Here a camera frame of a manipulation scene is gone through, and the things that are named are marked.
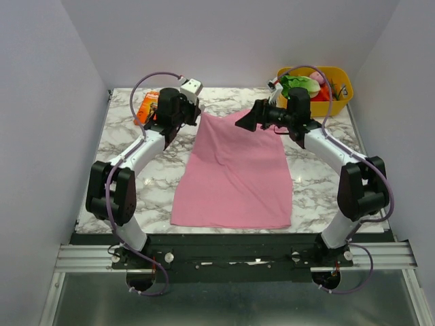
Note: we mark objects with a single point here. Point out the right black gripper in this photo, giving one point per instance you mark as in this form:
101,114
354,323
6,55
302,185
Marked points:
264,114

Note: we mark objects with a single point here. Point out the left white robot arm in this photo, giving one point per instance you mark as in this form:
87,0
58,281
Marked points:
111,194

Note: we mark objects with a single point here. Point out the yellow plastic bin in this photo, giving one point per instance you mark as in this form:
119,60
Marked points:
342,84

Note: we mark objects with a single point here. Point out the black base frame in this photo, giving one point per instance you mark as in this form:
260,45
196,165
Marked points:
233,258

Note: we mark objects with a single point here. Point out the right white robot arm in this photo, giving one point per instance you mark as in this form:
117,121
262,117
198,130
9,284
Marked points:
362,189

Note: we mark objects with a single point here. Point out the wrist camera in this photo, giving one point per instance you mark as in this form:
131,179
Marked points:
191,88
276,89

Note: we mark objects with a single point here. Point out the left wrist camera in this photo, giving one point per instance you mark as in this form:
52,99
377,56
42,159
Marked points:
191,88

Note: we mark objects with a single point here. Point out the orange toy carrot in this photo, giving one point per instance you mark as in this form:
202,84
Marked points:
324,95

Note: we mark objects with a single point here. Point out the orange razor box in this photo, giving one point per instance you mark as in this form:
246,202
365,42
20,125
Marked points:
147,110

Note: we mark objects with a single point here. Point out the pink t-shirt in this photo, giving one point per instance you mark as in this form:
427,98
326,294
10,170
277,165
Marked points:
234,179

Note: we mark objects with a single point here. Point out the aluminium rail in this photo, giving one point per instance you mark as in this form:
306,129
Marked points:
380,254

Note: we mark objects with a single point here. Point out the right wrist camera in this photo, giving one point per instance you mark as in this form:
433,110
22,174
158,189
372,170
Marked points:
276,89

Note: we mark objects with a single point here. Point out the pink toy ball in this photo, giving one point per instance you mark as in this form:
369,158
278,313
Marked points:
318,77

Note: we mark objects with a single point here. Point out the green toy lettuce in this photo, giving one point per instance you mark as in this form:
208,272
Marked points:
310,85

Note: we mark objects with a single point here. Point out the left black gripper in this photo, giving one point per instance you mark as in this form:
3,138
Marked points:
194,109

